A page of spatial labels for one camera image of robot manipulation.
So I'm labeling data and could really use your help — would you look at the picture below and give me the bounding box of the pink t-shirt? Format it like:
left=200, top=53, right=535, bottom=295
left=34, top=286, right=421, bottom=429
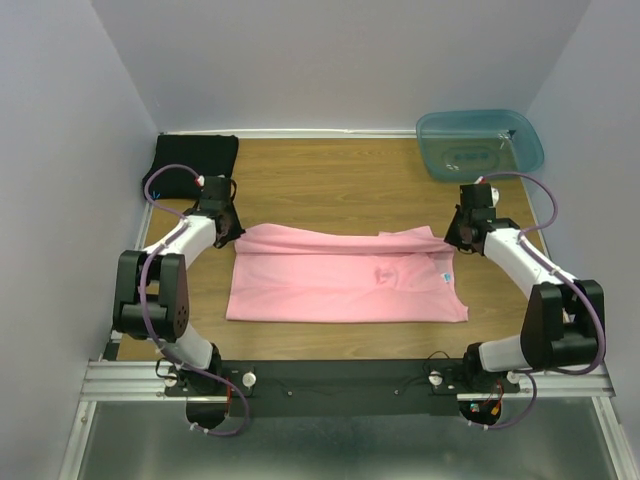
left=226, top=224, right=468, bottom=324

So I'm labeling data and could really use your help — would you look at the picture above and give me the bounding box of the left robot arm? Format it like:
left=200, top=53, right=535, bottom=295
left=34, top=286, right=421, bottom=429
left=112, top=176, right=244, bottom=395

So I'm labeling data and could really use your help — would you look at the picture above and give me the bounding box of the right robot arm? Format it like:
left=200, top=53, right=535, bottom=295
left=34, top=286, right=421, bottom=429
left=445, top=180, right=606, bottom=391

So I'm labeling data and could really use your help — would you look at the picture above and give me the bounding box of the folded black t-shirt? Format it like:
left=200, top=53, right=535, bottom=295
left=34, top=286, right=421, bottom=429
left=141, top=135, right=239, bottom=200

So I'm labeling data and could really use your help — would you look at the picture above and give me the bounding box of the blue translucent plastic bin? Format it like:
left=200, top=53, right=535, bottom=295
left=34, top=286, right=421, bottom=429
left=416, top=109, right=545, bottom=183

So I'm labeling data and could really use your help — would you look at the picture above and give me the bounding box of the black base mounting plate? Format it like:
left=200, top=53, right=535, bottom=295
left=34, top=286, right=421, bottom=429
left=158, top=357, right=520, bottom=418

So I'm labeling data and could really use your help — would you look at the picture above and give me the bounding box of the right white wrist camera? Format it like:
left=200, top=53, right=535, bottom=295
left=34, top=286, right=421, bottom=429
left=475, top=176, right=500, bottom=207

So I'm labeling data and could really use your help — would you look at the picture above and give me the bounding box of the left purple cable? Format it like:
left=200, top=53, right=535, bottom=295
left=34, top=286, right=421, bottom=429
left=138, top=163, right=251, bottom=439

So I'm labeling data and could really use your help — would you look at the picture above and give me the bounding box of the purple cable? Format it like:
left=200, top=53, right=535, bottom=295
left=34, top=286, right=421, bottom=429
left=474, top=171, right=609, bottom=431
left=138, top=163, right=251, bottom=439

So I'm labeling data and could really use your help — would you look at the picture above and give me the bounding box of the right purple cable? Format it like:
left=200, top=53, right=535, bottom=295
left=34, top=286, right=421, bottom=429
left=474, top=171, right=609, bottom=431

